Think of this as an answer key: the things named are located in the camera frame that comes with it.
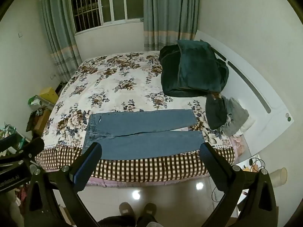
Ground yellow box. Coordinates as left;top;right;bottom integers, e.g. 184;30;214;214
39;87;59;104

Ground dark grey garment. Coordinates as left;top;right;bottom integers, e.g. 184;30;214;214
205;95;230;130

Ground beige cup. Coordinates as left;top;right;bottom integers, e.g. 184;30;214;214
268;167;288;187

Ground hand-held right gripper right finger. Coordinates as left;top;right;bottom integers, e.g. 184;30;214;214
199;142;278;227

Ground black cable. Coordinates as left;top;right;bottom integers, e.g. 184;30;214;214
248;157;266;171

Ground person's left slipper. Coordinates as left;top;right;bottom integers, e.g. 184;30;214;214
118;202;137;221

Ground white bed headboard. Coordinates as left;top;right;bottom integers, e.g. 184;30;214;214
194;30;295;162

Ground dark cloth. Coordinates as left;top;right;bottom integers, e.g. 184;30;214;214
26;106;48;132

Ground blue denim pants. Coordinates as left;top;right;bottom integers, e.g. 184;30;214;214
82;109;205;160

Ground light grey garment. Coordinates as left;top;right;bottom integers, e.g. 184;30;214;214
223;97;249;137

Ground grey-blue striped curtain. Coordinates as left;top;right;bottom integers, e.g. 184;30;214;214
143;0;201;51
37;0;82;84

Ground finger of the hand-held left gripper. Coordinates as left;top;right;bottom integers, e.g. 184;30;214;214
4;137;45;165
0;134;19;150

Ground white cloth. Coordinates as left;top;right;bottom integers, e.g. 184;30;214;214
240;116;256;133

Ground barred window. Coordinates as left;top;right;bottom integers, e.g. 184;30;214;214
68;0;145;33

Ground green and white bag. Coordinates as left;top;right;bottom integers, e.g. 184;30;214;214
28;95;45;107

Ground floral bed with white headboard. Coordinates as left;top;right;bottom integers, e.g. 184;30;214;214
35;51;237;183

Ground dark green plush blanket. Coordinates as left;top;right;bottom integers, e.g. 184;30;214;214
159;40;230;97

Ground person's right slipper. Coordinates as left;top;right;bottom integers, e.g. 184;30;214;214
139;202;157;221

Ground person's slipper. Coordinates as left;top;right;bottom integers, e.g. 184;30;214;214
139;202;157;221
118;202;137;221

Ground cardboard box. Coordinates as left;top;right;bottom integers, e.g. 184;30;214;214
33;109;52;136

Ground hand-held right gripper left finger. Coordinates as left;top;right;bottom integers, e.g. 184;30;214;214
24;142;103;227

